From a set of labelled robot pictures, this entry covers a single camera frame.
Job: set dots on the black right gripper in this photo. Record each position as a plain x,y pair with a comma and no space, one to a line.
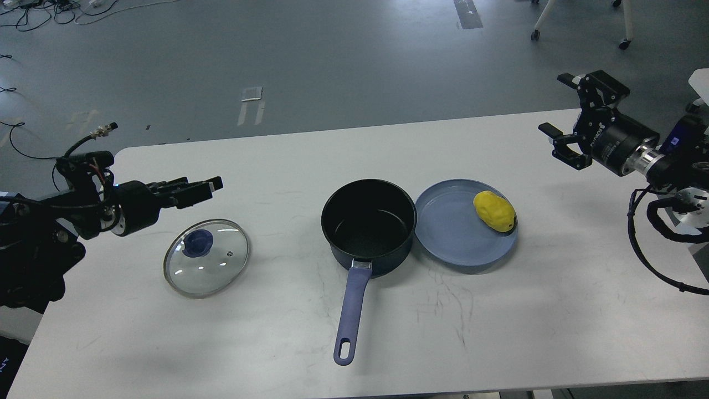
603,134

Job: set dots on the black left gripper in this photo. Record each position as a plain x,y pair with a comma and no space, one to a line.
141,203

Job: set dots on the glass lid with blue knob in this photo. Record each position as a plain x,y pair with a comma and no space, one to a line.
206,258

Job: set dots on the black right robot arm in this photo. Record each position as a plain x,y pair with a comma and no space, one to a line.
675,169

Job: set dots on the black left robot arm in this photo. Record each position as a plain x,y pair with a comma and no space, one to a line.
41,239

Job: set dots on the yellow toy potato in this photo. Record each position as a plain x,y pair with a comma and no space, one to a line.
495,211

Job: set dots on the white chair legs with casters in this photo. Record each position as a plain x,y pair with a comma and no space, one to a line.
625,8

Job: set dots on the white chair base right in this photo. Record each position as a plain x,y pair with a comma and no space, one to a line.
699,82

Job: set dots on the blue plate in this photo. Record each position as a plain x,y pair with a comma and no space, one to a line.
451,232

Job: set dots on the dark blue saucepan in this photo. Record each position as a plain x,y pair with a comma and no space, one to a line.
369,225

